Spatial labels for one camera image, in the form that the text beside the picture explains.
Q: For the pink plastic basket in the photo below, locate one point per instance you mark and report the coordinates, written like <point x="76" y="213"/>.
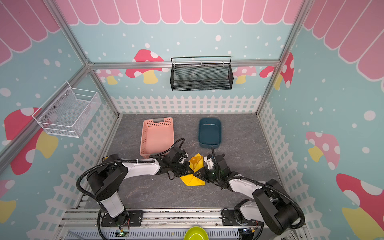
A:
<point x="157" y="136"/>

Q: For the teal plastic tub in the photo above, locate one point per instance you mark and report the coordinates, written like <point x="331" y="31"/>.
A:
<point x="210" y="133"/>

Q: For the orange plastic spoon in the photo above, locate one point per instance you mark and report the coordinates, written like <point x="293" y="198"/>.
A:
<point x="194" y="162"/>

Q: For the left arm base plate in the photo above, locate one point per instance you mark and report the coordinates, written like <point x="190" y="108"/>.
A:
<point x="128" y="218"/>

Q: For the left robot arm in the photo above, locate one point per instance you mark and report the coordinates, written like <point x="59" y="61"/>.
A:
<point x="101" y="183"/>

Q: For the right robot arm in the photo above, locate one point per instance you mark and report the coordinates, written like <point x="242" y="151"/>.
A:
<point x="268" y="201"/>

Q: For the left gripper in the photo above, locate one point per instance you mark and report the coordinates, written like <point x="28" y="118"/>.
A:
<point x="186" y="169"/>

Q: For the green bowl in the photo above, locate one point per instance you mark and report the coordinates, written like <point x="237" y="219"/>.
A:
<point x="196" y="233"/>

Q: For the black mesh wall basket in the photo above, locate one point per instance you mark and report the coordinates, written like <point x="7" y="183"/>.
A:
<point x="208" y="73"/>

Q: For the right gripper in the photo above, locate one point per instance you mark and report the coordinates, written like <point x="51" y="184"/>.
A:
<point x="205" y="172"/>

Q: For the aluminium front rail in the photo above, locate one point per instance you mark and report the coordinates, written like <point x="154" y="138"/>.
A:
<point x="160" y="218"/>

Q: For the white wire wall basket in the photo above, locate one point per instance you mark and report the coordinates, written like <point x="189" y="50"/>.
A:
<point x="68" y="112"/>

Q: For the black yellow tool case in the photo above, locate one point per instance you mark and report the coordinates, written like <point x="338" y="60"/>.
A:
<point x="107" y="159"/>

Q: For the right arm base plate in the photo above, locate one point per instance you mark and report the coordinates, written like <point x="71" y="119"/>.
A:
<point x="233" y="217"/>

